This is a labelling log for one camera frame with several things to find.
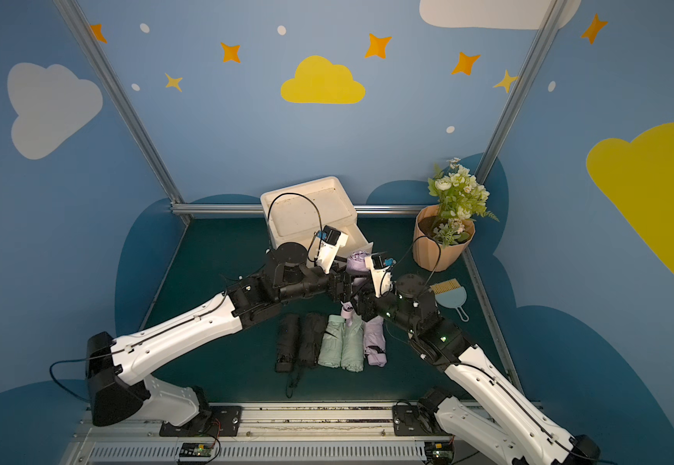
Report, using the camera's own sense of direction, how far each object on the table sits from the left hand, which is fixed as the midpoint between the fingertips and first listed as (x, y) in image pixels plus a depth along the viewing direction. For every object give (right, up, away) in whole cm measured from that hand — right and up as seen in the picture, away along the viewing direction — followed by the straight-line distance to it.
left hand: (363, 265), depth 64 cm
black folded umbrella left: (-21, -24, +22) cm, 39 cm away
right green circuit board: (+20, -49, +9) cm, 54 cm away
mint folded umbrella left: (-8, -26, +20) cm, 34 cm away
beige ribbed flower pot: (+25, +2, +34) cm, 43 cm away
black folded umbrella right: (-14, -22, +22) cm, 34 cm away
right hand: (-2, -4, +5) cm, 7 cm away
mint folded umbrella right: (-2, -25, +20) cm, 32 cm away
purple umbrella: (+5, -24, +20) cm, 31 cm away
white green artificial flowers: (+31, +18, +22) cm, 42 cm away
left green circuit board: (-42, -47, +8) cm, 63 cm away
